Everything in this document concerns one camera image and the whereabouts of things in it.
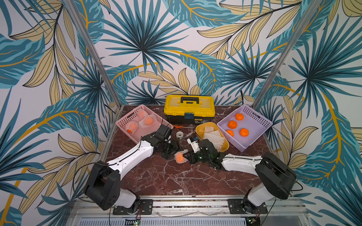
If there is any aluminium frame post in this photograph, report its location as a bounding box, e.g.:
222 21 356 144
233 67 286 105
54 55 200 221
63 0 122 109
252 0 322 110

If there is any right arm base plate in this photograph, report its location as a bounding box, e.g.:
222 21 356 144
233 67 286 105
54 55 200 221
227 199 268 215

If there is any front aluminium rail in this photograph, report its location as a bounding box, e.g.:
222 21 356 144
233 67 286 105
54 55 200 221
65 195 313 226

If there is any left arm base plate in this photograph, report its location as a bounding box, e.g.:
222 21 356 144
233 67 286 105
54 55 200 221
112 199 154 216

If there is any orange handled screwdriver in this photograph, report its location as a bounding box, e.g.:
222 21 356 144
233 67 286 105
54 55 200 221
173 125 195 130

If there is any right aluminium frame post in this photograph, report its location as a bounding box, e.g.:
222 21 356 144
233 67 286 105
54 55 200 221
252 0 322 110

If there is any pink plastic basket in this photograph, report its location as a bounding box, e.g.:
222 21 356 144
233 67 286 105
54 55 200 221
116 105 173 144

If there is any white tape roll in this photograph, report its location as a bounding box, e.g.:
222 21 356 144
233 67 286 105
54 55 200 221
176 131 184 140

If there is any left aluminium frame post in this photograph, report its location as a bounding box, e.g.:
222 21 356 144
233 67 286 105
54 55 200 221
63 0 122 109

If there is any yellow black toolbox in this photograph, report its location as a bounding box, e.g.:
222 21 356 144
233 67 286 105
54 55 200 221
164 95 216 124

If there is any purple plastic basket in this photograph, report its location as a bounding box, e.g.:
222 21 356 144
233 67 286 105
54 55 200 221
217 105 273 152

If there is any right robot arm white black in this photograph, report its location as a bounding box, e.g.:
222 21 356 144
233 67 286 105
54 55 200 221
183 139 297 213

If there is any yellow oval tray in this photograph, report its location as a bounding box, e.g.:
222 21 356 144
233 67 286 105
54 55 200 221
196 122 229 153

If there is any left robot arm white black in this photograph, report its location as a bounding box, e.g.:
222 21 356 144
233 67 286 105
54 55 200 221
84 124 179 213

